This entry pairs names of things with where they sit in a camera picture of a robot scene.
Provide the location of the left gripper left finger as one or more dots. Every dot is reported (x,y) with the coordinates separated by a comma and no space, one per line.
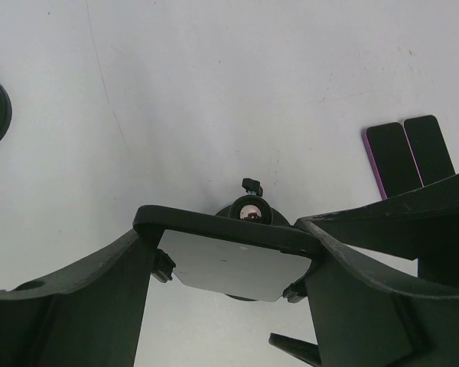
(86,314)

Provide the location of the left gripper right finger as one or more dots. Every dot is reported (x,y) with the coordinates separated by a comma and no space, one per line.
(385,291)

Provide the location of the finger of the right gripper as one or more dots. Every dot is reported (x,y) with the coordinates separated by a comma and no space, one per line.
(304,351)

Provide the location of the black phone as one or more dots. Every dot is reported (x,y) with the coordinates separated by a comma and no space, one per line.
(391,159)

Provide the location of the silver phone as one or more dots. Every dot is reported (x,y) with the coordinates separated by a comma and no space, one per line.
(429,149)

